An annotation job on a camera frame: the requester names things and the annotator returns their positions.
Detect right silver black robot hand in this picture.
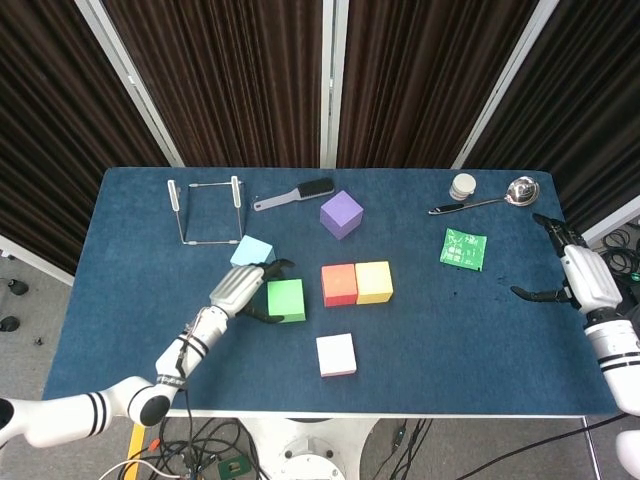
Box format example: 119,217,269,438
510,213,624,317

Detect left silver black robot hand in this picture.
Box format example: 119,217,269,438
208,258,296,325

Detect light blue cube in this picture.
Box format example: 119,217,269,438
229,234,277,269

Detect green cube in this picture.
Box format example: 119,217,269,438
266,278,308,324

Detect red orange cube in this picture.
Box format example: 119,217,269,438
320,264,359,308

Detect purple cube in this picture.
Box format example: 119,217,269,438
319,189,365,241

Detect yellow cube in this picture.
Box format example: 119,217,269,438
354,260,394,305

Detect white pink cube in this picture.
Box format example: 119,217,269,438
315,332,358,379

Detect blue felt table cover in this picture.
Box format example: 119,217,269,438
42,166,617,416

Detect grey brush black bristles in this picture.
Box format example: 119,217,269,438
252,176,336,213

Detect green foil packet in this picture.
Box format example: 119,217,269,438
438,227,488,273

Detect small white jar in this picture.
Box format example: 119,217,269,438
449,173,477,201

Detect dark brown pleated curtain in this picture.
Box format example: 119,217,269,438
0,0,171,274
464,0,640,241
102,0,324,169
337,0,539,170

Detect green circuit board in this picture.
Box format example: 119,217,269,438
217,455,251,480

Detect yellow floor tape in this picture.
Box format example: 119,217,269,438
128,424,149,461

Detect black floor cable bundle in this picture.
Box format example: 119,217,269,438
144,417,261,480
369,417,436,480
599,224,640,284

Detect white partition frame post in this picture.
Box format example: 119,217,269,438
571,194,640,254
449,0,560,170
0,234,76,286
319,0,350,169
74,0,185,168

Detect steel ladle black handle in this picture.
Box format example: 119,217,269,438
427,175,541,217

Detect metal wire stand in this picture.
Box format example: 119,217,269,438
166,175,247,247

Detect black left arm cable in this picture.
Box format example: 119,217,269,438
173,337,199,480

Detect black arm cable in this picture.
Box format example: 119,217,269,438
464,413,624,480
173,337,199,480

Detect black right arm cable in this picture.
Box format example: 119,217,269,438
464,413,624,480

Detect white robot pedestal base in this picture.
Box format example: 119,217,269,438
239,417,376,480

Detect white floor cable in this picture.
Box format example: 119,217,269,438
99,458,176,480

